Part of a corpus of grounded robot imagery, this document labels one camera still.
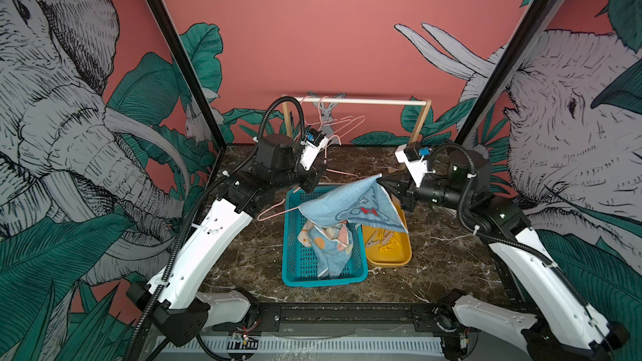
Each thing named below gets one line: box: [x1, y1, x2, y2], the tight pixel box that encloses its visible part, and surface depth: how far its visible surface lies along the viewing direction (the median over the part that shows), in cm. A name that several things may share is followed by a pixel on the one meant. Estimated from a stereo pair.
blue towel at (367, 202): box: [298, 172, 409, 234], surface depth 68 cm
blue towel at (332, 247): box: [307, 223, 354, 280], surface depth 84 cm
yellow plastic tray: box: [361, 210, 413, 266], surface depth 90 cm
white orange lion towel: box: [297, 218, 354, 257], surface depth 85 cm
